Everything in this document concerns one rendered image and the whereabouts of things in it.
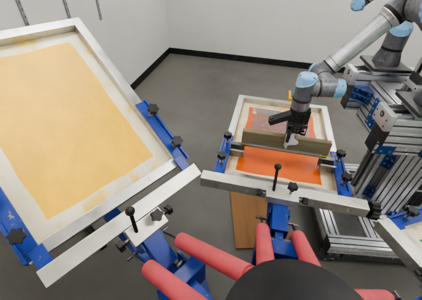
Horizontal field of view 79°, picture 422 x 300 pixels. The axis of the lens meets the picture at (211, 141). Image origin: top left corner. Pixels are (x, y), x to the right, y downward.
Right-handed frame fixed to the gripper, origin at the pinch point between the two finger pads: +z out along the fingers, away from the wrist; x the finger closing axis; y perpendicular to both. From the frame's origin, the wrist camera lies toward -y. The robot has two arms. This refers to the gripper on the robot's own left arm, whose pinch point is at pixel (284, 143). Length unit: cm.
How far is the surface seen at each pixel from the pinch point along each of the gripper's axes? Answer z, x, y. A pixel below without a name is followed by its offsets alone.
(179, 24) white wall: 54, 367, -178
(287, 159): 13.6, 4.7, 4.1
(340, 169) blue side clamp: 9.1, -1.8, 28.1
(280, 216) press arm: 4.9, -38.3, -0.2
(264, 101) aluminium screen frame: 11, 56, -12
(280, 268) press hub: -23, -72, -5
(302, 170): 13.6, -1.8, 11.8
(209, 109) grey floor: 109, 188, -79
